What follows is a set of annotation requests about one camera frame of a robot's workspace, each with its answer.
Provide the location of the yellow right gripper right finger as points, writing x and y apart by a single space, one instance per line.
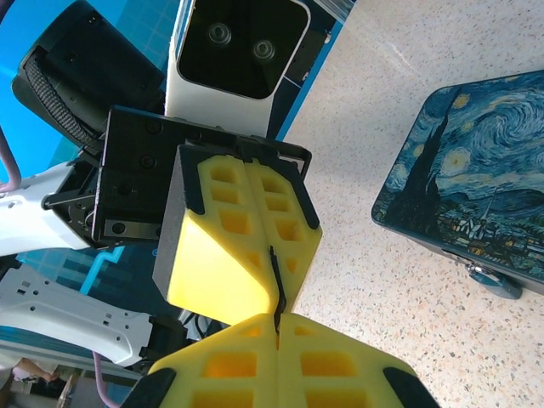
340 365

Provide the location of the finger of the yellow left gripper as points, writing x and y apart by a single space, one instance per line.
208 272
293 246

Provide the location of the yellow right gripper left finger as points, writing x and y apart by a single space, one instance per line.
212 365

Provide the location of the small dark key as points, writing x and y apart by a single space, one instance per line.
277 280

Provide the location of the starry night print box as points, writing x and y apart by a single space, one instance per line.
476 161

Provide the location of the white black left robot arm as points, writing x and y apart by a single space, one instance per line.
25 212

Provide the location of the person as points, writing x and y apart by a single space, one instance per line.
30 370

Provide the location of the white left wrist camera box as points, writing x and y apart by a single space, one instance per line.
238 42

